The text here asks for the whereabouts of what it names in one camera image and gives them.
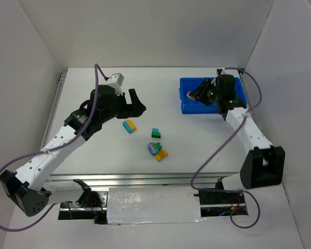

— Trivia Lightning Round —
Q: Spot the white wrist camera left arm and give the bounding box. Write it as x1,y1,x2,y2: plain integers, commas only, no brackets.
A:
106,73,124,95

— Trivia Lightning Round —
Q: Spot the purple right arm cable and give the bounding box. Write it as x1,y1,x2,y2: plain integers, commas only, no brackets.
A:
191,67,262,229

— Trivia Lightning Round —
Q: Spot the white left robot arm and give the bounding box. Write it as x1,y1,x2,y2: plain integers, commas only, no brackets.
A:
0,85,146,217

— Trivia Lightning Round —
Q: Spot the blue plastic bin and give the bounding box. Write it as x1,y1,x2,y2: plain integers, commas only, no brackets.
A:
178,77,248,115

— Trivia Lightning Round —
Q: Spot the silver foil covered board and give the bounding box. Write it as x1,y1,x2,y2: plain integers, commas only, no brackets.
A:
107,187,202,225

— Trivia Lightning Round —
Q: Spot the green curved lego brick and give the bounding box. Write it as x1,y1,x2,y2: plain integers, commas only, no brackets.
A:
151,131,161,139

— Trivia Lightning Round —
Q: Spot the aluminium frame rail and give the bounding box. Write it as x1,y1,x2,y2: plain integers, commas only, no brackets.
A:
48,172,244,186

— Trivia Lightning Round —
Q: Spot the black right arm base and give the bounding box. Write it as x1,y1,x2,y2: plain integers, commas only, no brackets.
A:
193,190,248,217

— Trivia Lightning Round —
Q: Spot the small green lego brick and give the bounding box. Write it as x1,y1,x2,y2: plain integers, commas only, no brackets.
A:
155,142,162,150

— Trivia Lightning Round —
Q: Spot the small yellow lego brick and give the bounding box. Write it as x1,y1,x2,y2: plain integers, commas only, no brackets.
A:
187,92,195,100

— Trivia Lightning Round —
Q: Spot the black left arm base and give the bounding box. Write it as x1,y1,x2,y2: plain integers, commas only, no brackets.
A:
58,191,108,225

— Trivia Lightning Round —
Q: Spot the yellow curved lego brick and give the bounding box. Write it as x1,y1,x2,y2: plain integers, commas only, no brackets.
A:
154,149,168,162

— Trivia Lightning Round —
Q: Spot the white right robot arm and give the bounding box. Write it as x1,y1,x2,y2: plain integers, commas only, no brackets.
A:
179,70,285,192

